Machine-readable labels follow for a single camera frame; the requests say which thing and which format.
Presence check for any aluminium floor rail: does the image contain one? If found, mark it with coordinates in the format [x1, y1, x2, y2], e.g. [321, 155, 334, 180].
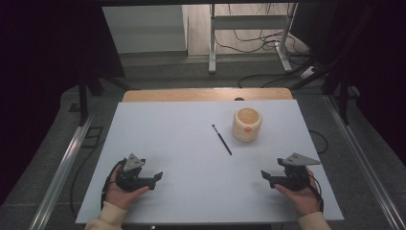
[323, 94, 406, 230]
[28, 106, 99, 230]

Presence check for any thin black brush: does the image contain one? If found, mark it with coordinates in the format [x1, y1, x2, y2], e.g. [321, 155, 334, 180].
[211, 124, 234, 157]

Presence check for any wooden table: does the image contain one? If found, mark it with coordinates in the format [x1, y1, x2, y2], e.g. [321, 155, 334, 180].
[122, 87, 294, 104]

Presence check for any black looped floor cable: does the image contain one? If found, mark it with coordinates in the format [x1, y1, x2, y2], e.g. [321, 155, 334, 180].
[307, 128, 329, 156]

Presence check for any black curtain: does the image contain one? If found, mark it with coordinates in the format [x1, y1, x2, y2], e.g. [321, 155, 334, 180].
[288, 0, 406, 157]
[0, 0, 126, 205]

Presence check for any white cabinet panel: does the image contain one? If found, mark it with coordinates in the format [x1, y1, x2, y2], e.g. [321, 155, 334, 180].
[101, 4, 190, 55]

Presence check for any black metal stand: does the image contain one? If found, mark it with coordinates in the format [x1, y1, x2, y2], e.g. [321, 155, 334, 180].
[288, 6, 376, 127]
[77, 71, 132, 127]

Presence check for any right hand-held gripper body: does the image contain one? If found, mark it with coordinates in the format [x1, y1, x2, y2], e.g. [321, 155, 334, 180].
[273, 152, 322, 193]

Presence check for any white power strip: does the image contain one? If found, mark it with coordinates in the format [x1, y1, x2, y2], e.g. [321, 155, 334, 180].
[299, 64, 318, 81]

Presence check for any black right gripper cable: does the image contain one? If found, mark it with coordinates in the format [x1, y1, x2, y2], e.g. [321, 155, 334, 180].
[306, 173, 326, 215]

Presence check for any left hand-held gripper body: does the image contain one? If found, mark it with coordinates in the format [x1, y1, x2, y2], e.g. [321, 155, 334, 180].
[114, 152, 157, 193]

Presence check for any white board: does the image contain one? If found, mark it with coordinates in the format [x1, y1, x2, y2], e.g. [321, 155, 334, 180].
[75, 99, 346, 225]

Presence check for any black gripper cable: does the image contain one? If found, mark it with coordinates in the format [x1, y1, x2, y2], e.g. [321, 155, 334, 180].
[100, 158, 126, 211]
[306, 173, 326, 215]

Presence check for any tangle of black floor cables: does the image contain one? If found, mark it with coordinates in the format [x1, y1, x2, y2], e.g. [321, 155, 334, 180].
[213, 3, 320, 89]

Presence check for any white metal desk frame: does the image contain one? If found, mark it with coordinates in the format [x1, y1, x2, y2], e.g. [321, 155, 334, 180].
[208, 3, 300, 75]

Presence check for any black thin floor cable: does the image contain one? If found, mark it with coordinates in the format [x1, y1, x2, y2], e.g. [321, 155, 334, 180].
[69, 137, 107, 216]

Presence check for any person's right hand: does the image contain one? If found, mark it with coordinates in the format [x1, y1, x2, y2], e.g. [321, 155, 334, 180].
[274, 167, 322, 218]

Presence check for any cream ceramic cup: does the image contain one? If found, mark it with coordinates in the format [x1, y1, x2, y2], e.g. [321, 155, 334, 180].
[231, 106, 263, 144]

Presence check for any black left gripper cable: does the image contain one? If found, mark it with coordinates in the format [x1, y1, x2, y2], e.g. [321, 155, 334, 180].
[100, 158, 126, 211]

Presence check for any person's left hand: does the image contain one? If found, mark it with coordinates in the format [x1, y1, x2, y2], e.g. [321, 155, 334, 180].
[104, 165, 151, 211]

